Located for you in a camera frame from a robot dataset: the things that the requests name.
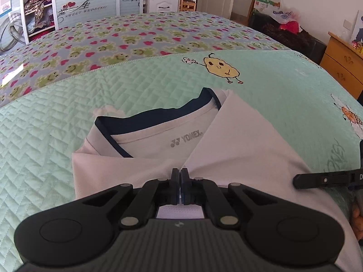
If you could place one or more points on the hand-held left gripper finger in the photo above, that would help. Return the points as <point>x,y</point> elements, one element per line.
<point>184,188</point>
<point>177,188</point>

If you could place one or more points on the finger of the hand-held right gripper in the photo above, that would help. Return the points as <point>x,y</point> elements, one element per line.
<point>326,180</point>

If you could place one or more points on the white t-shirt with navy trim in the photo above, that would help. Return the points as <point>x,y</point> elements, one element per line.
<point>241,136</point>

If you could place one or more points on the pile of clothes in wardrobe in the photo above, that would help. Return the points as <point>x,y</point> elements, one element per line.
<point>39,14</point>

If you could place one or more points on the person's right hand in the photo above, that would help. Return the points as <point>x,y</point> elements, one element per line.
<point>358,221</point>

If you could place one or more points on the wooden nightstand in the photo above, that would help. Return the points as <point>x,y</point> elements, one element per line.
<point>343,59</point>

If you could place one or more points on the mint bee print quilted bedspread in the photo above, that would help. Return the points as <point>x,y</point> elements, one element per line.
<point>42,147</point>

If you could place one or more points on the black sofa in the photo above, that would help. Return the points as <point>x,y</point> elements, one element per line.
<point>295,42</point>

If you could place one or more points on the red cloth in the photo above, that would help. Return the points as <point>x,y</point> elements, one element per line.
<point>290,27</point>

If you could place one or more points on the white plastic bag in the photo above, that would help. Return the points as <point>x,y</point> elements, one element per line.
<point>286,14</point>

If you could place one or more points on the green and white cardboard box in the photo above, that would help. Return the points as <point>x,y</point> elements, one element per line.
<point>265,5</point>

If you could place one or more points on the sliding door wardrobe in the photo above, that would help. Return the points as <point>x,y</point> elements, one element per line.
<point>85,8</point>

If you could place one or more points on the white wall switch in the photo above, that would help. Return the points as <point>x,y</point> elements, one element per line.
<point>347,23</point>

